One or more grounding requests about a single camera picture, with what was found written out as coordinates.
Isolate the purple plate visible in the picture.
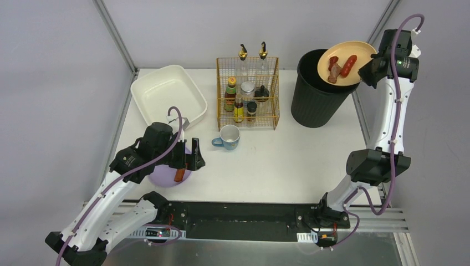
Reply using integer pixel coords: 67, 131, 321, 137
149, 165, 192, 188

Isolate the yellow plate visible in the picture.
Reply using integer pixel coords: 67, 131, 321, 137
317, 41, 376, 87

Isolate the small yellow label bottle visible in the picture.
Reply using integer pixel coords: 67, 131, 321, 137
233, 94, 244, 123

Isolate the yellow cap sauce bottle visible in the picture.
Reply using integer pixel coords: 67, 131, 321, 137
224, 76, 237, 112

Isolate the dark spice jar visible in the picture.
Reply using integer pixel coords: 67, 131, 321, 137
247, 101, 258, 122

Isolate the silver lid shaker jar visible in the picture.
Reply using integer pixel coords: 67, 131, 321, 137
241, 81, 256, 107

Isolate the black lid round jar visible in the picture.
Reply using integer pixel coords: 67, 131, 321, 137
254, 85, 270, 103

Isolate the clear oil bottle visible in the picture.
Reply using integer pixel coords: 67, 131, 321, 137
236, 44, 249, 85

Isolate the oil bottle with brown liquid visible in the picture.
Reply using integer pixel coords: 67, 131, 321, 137
256, 41, 271, 88

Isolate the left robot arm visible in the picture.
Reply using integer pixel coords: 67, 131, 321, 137
45, 122, 205, 265

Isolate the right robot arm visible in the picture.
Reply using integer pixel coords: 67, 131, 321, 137
314, 29, 421, 223

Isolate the orange fried food piece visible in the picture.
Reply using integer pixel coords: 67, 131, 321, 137
173, 168, 186, 182

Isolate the brown meat piece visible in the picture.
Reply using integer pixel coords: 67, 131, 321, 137
327, 63, 342, 84

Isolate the small red sausage piece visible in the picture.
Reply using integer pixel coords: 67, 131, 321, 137
328, 56, 339, 71

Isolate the blue white mug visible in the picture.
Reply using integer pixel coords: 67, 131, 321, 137
212, 125, 241, 151

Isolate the white plastic tub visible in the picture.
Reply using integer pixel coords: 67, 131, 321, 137
130, 65, 208, 126

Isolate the black ribbed trash bin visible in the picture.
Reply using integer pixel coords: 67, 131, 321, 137
291, 49, 359, 128

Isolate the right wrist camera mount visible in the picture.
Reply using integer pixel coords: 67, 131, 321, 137
409, 28, 421, 58

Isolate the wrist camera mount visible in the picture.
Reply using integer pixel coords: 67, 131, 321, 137
409, 28, 421, 58
167, 115, 191, 133

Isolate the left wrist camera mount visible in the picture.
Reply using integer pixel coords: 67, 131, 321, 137
167, 115, 191, 133

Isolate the gold wire basket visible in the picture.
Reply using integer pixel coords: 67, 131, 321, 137
216, 57, 280, 129

